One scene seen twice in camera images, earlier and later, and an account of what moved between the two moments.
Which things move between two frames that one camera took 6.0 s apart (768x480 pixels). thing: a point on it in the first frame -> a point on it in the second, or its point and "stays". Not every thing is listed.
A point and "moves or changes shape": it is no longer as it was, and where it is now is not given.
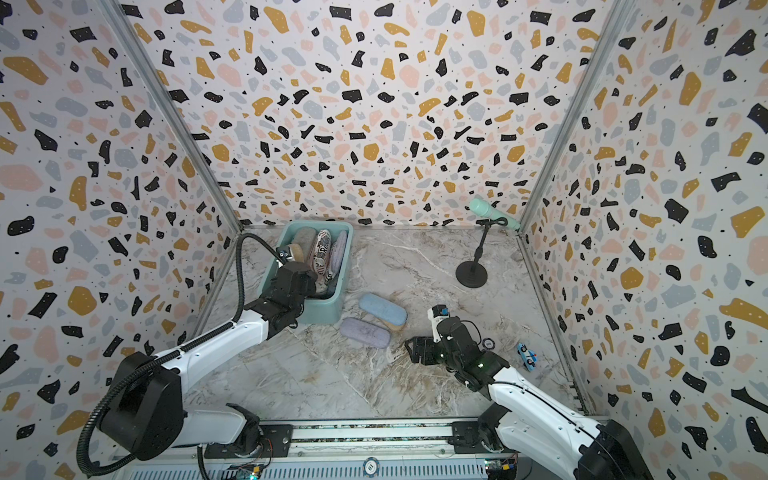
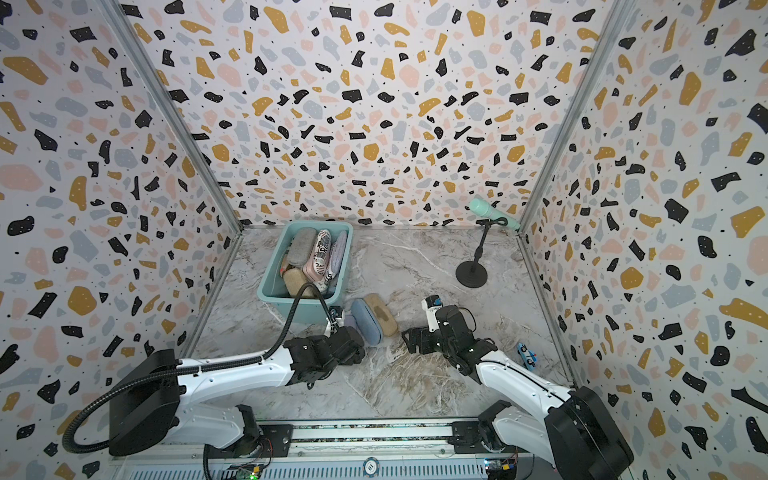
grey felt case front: (306, 238) stays
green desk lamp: (473, 273) stays
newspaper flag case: (320, 257) stays
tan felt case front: (297, 252) moves or changes shape
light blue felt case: (383, 309) -> (368, 326)
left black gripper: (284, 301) -> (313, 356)
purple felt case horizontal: (365, 332) moves or changes shape
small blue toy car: (528, 357) stays
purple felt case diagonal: (338, 252) stays
